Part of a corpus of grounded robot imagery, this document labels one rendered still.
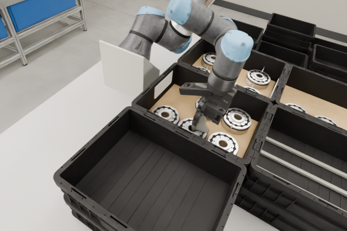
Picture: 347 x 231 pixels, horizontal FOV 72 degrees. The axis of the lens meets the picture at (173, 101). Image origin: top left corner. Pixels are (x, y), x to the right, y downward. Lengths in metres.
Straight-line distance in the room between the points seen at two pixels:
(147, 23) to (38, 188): 0.73
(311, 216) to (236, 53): 0.47
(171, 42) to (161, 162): 0.57
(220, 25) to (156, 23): 0.46
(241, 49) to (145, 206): 0.47
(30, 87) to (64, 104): 1.29
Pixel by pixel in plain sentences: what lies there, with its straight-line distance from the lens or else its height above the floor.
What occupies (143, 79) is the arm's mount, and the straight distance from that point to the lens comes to 1.02.
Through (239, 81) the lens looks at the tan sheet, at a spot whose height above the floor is 0.83.
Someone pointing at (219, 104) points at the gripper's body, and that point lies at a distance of 0.71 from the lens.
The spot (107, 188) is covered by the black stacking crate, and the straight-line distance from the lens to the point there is 0.72.
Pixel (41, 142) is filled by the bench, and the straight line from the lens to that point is 1.03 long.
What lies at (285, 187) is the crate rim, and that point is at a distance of 0.71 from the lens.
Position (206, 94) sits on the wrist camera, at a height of 1.02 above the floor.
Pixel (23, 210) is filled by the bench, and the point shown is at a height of 0.70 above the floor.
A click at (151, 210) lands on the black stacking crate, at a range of 0.69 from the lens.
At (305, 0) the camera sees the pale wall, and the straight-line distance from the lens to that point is 3.92.
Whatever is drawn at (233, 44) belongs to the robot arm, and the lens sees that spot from 0.59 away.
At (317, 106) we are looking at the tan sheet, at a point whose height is 0.83.
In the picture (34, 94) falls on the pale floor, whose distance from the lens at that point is 2.33.
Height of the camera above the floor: 1.48
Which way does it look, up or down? 44 degrees down
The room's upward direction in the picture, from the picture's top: 8 degrees clockwise
